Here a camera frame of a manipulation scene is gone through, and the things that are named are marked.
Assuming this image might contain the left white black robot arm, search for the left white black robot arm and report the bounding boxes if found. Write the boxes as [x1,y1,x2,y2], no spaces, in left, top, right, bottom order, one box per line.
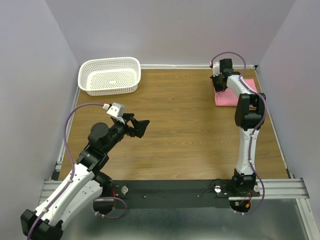
[20,113,150,240]

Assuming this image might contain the aluminium frame rail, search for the aluminium frame rail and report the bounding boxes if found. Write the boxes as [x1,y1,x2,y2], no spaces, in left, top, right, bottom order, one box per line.
[28,177,311,240]

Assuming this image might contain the white perforated plastic basket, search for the white perforated plastic basket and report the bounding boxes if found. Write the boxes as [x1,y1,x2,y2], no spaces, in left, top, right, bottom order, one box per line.
[77,57,141,96]

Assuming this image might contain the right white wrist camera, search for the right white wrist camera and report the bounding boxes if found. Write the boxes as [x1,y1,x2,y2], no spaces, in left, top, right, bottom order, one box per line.
[210,61,221,77]

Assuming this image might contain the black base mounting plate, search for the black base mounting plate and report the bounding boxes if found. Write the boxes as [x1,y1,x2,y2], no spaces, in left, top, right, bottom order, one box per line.
[82,178,261,210]

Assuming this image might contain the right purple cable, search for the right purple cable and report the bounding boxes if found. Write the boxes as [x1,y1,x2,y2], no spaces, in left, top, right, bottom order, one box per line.
[209,51,267,216]

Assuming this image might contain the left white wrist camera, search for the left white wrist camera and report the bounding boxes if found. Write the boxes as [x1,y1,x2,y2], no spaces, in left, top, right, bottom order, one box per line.
[102,102,125,124]

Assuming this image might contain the pink t shirt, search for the pink t shirt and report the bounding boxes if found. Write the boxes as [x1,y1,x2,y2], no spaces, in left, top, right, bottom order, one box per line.
[214,78,257,107]

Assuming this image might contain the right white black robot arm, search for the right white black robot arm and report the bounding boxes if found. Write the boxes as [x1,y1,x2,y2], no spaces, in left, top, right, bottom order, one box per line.
[210,58,267,196]

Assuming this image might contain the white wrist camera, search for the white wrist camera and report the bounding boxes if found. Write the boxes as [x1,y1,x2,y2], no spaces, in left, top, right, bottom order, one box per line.
[210,61,221,77]
[102,102,125,124]

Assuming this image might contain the purple cable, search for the purple cable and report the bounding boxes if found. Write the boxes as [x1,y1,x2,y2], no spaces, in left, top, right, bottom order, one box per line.
[209,51,267,216]
[26,101,128,240]

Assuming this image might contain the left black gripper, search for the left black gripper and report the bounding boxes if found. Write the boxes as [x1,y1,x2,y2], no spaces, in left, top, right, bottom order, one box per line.
[103,113,150,154]

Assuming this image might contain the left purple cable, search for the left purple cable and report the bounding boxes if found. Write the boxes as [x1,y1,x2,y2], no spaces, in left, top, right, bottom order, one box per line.
[26,101,128,240]

